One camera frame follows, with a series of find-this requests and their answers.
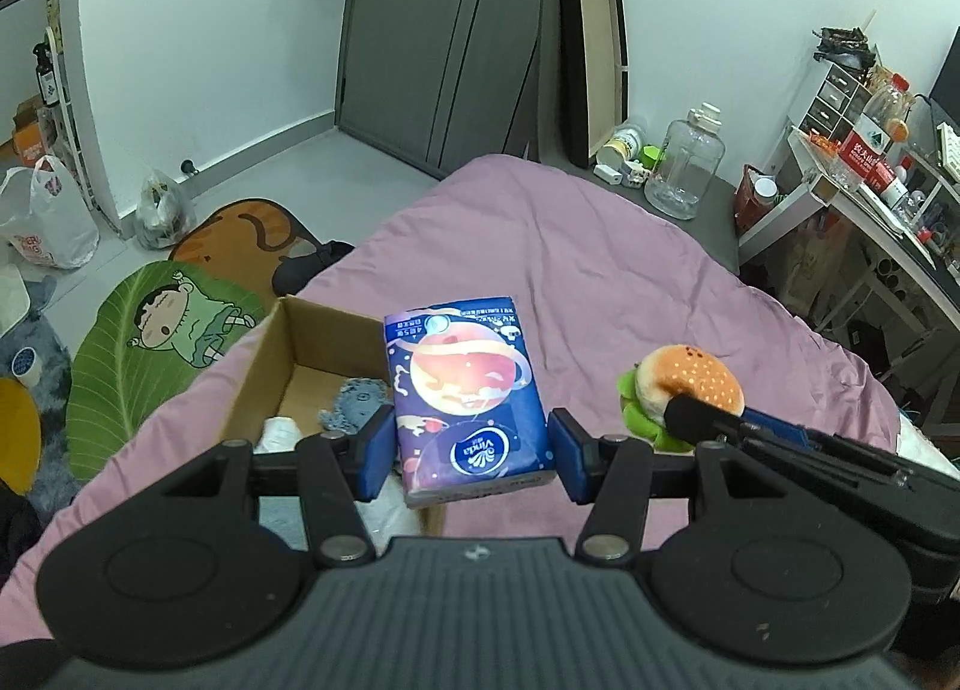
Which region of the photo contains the blue-grey rug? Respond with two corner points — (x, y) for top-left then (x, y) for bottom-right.
(0, 276), (77, 511)

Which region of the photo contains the clear plastic trash bag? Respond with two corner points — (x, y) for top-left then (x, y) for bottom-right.
(135, 169), (198, 250)

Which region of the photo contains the brown paper bag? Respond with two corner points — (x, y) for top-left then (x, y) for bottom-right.
(780, 210), (857, 317)

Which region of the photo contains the dark cloth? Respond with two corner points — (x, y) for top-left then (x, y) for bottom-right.
(271, 240), (356, 298)

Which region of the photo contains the black monitor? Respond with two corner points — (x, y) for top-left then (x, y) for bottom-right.
(928, 28), (960, 130)

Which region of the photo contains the red label bottle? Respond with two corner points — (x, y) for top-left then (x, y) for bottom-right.
(835, 76), (913, 172)

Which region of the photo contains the white keyboard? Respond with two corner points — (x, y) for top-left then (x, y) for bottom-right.
(937, 123), (960, 181)

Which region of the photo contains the green leaf cartoon mat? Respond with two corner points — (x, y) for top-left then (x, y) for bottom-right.
(67, 261), (280, 482)

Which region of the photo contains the burger plush toy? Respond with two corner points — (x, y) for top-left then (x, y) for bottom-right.
(616, 345), (746, 452)

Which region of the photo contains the red snack container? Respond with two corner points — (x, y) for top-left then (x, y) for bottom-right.
(733, 165), (782, 235)

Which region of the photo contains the clear water jug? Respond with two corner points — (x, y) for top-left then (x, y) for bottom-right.
(643, 103), (727, 221)

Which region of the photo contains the orange cat mat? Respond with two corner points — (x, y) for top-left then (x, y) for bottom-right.
(169, 199), (325, 302)

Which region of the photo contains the blue-grey octopus plush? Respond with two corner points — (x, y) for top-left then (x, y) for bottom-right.
(316, 376), (392, 434)

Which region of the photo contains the pink blanket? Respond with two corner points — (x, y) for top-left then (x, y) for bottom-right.
(0, 154), (923, 586)

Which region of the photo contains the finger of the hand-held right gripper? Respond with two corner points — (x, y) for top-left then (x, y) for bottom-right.
(664, 396), (826, 472)
(742, 409), (901, 472)

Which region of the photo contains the white cloth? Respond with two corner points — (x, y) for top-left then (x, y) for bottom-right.
(896, 405), (960, 475)

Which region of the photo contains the grey door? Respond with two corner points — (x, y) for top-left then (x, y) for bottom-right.
(334, 0), (565, 181)

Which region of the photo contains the black framed board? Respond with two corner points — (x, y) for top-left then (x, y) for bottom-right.
(559, 0), (628, 170)

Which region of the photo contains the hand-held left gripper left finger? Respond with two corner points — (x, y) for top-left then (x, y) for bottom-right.
(142, 403), (397, 567)

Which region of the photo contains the white desk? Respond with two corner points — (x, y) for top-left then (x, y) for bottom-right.
(739, 127), (960, 361)

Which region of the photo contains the cardboard box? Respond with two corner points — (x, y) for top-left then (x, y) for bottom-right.
(217, 294), (451, 533)

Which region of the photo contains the white plastic pouch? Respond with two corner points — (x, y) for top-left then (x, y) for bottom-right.
(352, 480), (425, 556)

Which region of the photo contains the white sock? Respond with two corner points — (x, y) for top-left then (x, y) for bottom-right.
(255, 416), (305, 455)

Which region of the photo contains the blue tissue pack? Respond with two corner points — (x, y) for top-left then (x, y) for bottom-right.
(382, 294), (557, 509)

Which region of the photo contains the white plastic bag red print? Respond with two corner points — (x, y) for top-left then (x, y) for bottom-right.
(0, 156), (101, 269)

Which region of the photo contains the dark model figure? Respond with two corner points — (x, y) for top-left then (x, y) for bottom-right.
(814, 25), (876, 70)

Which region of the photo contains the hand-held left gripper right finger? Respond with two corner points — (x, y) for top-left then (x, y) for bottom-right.
(547, 407), (796, 563)

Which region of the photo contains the orange box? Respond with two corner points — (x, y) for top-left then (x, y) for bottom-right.
(10, 123), (47, 163)

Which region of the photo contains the small drawer organizer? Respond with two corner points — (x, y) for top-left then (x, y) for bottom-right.
(805, 52), (875, 140)

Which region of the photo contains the black spray bottle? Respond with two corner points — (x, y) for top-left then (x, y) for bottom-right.
(33, 43), (62, 109)

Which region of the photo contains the white plastic tray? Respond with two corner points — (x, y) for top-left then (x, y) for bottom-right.
(0, 262), (32, 332)

